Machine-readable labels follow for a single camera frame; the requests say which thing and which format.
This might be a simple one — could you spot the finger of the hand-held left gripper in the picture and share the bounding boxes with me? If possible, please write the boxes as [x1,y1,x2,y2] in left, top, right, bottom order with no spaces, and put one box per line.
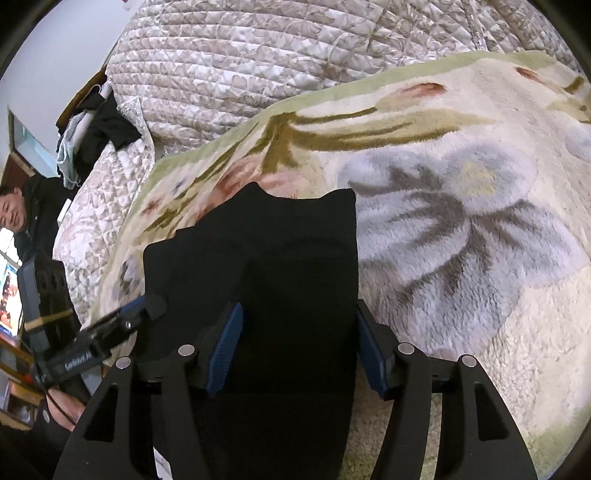
[122,293,168,335]
[111,298,151,321]

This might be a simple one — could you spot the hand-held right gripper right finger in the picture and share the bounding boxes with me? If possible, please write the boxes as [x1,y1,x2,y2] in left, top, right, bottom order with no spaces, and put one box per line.
[355,299,539,480]

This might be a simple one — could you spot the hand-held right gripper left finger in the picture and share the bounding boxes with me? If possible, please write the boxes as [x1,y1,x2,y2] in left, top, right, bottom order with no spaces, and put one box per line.
[53,301,245,480]

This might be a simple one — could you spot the black pants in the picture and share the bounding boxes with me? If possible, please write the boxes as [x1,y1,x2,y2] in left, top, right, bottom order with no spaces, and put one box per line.
[143,181,358,480]

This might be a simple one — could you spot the person's left hand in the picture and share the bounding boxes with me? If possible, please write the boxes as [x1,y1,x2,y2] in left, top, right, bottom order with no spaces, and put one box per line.
[46,388,90,430]

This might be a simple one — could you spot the wooden stick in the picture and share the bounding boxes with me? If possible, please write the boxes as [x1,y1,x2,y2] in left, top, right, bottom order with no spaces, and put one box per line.
[23,308,75,330]

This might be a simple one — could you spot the wooden cabinet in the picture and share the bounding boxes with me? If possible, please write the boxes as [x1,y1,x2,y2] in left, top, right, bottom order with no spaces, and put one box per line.
[0,332,47,430]

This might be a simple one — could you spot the dark blue box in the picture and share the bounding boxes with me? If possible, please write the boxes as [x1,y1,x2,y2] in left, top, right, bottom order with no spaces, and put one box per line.
[18,261,51,356]

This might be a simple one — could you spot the black crate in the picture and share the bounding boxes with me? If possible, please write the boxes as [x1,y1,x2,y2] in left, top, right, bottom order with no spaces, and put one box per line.
[34,251,83,333]

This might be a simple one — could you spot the television screen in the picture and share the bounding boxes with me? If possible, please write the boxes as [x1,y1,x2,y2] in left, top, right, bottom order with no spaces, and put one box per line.
[0,231,24,337]

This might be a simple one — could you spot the quilted floral bed cover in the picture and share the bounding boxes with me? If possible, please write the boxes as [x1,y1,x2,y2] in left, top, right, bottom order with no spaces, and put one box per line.
[53,134,160,324]

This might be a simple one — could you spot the light blue cloth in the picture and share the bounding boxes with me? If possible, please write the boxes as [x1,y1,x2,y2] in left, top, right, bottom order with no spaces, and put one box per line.
[56,115,88,190]

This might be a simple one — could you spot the floral fleece blanket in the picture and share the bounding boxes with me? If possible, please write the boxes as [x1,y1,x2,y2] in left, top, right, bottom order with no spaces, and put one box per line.
[78,51,591,480]

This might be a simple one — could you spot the black garment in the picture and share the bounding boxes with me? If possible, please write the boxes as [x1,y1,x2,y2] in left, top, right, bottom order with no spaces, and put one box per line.
[81,90,141,151]

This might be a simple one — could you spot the quilted floral duvet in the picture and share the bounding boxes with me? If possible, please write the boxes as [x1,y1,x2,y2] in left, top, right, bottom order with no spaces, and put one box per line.
[104,0,587,154]

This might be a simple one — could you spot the black cable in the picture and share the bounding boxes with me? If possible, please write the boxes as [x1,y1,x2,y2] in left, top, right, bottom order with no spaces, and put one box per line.
[44,385,77,428]

